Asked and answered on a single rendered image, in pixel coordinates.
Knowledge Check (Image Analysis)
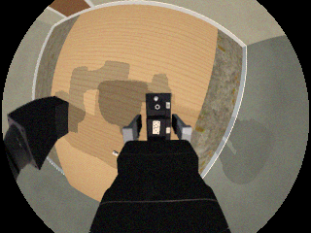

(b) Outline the white domino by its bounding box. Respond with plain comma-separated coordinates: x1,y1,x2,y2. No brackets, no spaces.
153,120,160,134

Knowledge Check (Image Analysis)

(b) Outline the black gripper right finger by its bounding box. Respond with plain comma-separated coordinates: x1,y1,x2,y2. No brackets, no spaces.
171,114,192,142

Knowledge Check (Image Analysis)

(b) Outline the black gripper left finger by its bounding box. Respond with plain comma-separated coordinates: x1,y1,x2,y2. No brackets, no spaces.
122,115,142,143

